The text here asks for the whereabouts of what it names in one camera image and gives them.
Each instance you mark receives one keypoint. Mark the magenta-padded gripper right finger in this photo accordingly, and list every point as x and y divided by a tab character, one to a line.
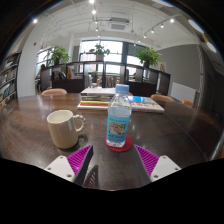
165	166

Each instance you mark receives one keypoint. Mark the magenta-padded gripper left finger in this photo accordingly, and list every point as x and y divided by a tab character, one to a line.
61	168

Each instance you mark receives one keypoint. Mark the clear blue-capped water bottle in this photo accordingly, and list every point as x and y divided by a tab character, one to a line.
118	120

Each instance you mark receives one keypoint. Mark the cream ceramic mug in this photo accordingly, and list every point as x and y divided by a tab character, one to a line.
63	130

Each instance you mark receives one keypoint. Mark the flat round red coaster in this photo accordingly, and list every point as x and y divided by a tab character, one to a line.
128	146

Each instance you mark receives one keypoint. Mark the blue-covered flat book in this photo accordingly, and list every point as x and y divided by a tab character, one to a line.
148	105

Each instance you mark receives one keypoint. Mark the orange chairs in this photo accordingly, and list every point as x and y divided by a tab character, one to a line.
54	91

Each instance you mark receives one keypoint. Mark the stack of books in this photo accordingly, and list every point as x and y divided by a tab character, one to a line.
95	98

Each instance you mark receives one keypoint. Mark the low dark shelf unit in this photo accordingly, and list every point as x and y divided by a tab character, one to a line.
71	85

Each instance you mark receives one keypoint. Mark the person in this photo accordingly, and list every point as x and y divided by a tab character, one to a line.
39	80

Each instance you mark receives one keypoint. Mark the tall dark bookshelf unit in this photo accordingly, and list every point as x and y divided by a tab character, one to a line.
8	81

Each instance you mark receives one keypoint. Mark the green plant in dark pot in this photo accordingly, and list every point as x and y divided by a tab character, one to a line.
147	56

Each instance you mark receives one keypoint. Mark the bushy green potted plant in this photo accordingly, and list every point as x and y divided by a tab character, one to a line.
58	55

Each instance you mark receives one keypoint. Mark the green plant in white pot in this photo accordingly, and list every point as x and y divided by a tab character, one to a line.
100	50

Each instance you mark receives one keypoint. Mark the ceiling lights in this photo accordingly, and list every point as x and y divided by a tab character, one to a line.
196	25

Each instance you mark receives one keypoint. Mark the ceiling air conditioner unit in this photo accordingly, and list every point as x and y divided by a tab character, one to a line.
119	26

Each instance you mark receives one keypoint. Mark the white wall radiator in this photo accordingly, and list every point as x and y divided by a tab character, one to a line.
183	92

